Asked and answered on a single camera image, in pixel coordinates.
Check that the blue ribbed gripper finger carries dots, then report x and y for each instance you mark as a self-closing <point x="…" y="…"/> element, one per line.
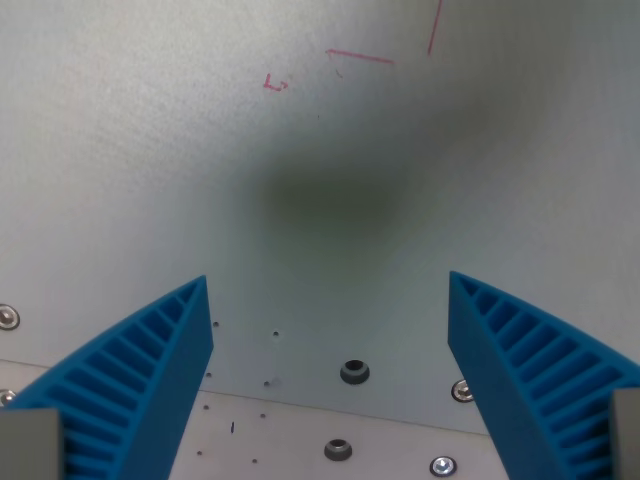
<point x="530" y="370"/>
<point x="130" y="380"/>

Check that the silver countersunk screw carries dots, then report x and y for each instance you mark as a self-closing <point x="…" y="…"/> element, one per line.
<point x="6" y="397"/>
<point x="443" y="466"/>
<point x="8" y="317"/>
<point x="461" y="390"/>

